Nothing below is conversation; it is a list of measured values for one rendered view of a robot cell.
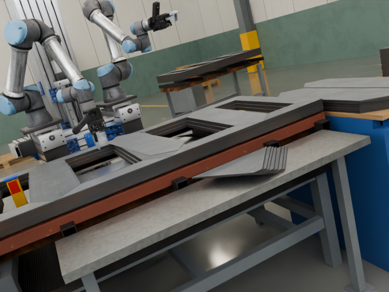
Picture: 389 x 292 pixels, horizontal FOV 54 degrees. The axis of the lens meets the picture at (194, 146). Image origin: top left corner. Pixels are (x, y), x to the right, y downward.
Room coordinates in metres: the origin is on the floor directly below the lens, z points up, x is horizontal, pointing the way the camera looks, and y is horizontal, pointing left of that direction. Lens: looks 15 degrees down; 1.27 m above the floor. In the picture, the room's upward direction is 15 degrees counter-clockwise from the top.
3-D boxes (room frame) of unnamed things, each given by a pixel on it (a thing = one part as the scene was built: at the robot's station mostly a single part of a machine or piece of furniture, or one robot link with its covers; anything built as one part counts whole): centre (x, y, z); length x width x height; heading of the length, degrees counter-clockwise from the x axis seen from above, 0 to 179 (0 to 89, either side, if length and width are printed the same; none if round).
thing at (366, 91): (1.92, -0.81, 0.82); 0.80 x 0.40 x 0.06; 21
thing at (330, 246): (1.73, -0.54, 0.34); 0.06 x 0.06 x 0.68; 21
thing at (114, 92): (2.56, 0.43, 1.09); 0.15 x 0.15 x 0.10
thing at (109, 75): (2.57, 0.42, 1.20); 0.13 x 0.12 x 0.14; 145
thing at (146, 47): (2.51, 0.14, 1.34); 0.11 x 0.08 x 0.11; 145
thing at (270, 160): (1.36, -0.20, 0.77); 0.45 x 0.20 x 0.04; 111
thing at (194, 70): (6.13, -0.57, 0.45); 1.66 x 0.84 x 0.91; 121
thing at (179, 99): (7.58, -0.10, 0.29); 0.62 x 0.43 x 0.57; 46
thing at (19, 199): (1.78, 0.88, 0.78); 0.05 x 0.05 x 0.19; 21
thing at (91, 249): (1.31, -0.06, 0.73); 1.20 x 0.26 x 0.03; 111
